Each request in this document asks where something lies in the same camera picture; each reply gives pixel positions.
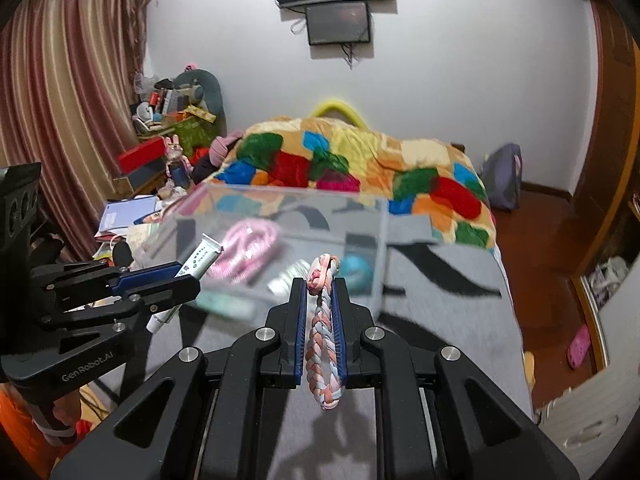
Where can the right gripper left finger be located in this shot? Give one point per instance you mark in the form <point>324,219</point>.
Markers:
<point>198,415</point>

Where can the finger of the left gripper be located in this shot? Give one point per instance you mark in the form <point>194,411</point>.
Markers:
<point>147,277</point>
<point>163,295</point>

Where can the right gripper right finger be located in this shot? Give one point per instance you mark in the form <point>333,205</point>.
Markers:
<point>437,414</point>

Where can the white green tube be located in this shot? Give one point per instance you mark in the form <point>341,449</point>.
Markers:
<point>196,265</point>

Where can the teal tape roll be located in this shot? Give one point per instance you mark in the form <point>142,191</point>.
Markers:
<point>357,272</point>

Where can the white blue booklet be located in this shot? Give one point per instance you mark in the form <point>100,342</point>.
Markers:
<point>118,215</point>

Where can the grey black blanket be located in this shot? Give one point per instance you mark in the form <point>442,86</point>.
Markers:
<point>432,294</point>

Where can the rabbit figurine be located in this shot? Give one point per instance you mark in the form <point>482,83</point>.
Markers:
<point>178,166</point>

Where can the red box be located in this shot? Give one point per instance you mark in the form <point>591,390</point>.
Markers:
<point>146,152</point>

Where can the clear acrylic box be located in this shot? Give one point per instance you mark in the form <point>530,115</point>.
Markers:
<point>269,236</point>

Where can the pink slipper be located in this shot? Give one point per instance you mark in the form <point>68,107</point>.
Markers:
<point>579,347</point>

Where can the green gift box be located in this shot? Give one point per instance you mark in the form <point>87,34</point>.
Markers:
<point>194,133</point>

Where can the pink knitted hat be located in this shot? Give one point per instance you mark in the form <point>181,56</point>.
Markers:
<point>222,145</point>

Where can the colourful patchwork blanket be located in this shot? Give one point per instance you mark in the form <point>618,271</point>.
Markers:
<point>415,176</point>

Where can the striped brown curtain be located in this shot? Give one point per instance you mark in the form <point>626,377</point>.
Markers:
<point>67,85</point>

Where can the purple backpack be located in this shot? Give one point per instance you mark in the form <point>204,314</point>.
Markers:
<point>502,176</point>

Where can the yellow headboard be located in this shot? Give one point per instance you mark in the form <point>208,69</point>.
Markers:
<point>335,106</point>

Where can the brown wooden door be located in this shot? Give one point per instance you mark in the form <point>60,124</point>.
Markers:
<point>602,194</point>

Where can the small wall monitor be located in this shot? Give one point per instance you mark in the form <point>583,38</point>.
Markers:
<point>338,23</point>

